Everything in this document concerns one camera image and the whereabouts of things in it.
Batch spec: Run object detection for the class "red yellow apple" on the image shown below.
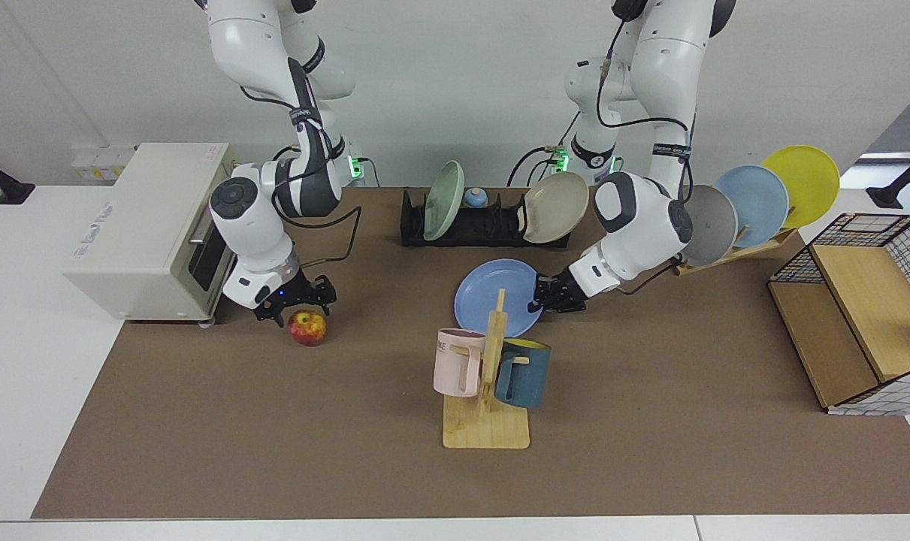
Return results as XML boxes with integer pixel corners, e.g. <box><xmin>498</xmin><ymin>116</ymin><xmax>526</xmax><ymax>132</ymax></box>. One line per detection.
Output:
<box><xmin>287</xmin><ymin>309</ymin><xmax>328</xmax><ymax>347</ymax></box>

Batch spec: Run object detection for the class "beige plate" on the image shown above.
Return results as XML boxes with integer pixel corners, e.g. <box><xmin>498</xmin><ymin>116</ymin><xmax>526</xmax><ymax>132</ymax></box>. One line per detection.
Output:
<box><xmin>522</xmin><ymin>171</ymin><xmax>590</xmax><ymax>244</ymax></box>

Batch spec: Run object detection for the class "black dish rack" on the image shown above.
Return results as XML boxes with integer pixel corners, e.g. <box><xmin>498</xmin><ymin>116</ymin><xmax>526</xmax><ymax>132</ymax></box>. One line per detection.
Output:
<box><xmin>401</xmin><ymin>188</ymin><xmax>572</xmax><ymax>249</ymax></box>

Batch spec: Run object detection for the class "pale green plate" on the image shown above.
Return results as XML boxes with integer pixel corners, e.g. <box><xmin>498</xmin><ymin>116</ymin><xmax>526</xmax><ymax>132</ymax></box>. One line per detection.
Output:
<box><xmin>423</xmin><ymin>160</ymin><xmax>465</xmax><ymax>242</ymax></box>

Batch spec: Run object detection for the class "grey plate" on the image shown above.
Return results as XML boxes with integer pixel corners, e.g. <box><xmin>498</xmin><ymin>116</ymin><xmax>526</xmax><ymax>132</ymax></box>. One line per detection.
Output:
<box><xmin>680</xmin><ymin>185</ymin><xmax>739</xmax><ymax>267</ymax></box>

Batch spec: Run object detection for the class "wooden plate rack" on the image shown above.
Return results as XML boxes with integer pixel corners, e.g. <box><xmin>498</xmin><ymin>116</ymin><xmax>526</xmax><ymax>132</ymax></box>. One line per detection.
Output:
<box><xmin>676</xmin><ymin>228</ymin><xmax>799</xmax><ymax>277</ymax></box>

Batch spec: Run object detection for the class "light blue plate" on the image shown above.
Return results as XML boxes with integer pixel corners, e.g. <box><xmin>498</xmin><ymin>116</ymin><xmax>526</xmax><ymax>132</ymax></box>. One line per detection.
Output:
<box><xmin>714</xmin><ymin>165</ymin><xmax>790</xmax><ymax>249</ymax></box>

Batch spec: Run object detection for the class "yellow plate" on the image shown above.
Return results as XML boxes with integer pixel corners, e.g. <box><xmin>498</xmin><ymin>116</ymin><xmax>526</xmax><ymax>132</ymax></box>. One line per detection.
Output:
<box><xmin>760</xmin><ymin>145</ymin><xmax>841</xmax><ymax>229</ymax></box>

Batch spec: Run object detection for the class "dark teal cup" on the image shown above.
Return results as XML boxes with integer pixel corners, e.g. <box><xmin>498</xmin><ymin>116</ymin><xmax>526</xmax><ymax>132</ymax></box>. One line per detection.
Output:
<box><xmin>494</xmin><ymin>338</ymin><xmax>552</xmax><ymax>410</ymax></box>

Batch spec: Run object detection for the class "pink cup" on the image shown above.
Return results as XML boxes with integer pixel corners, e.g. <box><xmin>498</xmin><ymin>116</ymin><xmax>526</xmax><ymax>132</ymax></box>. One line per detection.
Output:
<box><xmin>433</xmin><ymin>328</ymin><xmax>487</xmax><ymax>397</ymax></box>

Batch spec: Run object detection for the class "brown table cloth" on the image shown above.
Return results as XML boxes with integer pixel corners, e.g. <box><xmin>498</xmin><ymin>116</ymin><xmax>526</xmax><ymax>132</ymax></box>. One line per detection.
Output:
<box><xmin>32</xmin><ymin>186</ymin><xmax>910</xmax><ymax>519</ymax></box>

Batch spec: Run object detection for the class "wooden cup stand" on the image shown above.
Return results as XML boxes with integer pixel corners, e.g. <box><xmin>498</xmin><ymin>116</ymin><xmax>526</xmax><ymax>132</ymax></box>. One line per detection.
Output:
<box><xmin>443</xmin><ymin>289</ymin><xmax>531</xmax><ymax>449</ymax></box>

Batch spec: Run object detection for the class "pale toaster oven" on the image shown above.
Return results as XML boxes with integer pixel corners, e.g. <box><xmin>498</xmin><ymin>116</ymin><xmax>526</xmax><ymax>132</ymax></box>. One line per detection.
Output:
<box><xmin>62</xmin><ymin>143</ymin><xmax>239</xmax><ymax>325</ymax></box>

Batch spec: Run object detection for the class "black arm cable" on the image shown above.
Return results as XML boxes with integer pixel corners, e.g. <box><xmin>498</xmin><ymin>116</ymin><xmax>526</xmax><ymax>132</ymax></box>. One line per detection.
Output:
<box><xmin>596</xmin><ymin>19</ymin><xmax>697</xmax><ymax>162</ymax></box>
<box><xmin>271</xmin><ymin>203</ymin><xmax>363</xmax><ymax>267</ymax></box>

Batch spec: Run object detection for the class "black base cable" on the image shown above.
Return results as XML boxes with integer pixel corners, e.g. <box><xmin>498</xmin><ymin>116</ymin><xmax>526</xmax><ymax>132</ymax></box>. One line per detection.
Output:
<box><xmin>507</xmin><ymin>145</ymin><xmax>568</xmax><ymax>189</ymax></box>

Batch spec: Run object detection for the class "white wall socket strip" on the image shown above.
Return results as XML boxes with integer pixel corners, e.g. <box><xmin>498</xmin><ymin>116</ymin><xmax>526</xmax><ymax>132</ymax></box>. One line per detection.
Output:
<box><xmin>71</xmin><ymin>145</ymin><xmax>138</xmax><ymax>181</ymax></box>

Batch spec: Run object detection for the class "wire basket with wooden floor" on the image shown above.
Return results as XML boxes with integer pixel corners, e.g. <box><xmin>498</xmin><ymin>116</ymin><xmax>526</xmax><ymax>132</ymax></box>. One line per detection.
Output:
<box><xmin>768</xmin><ymin>213</ymin><xmax>910</xmax><ymax>416</ymax></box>

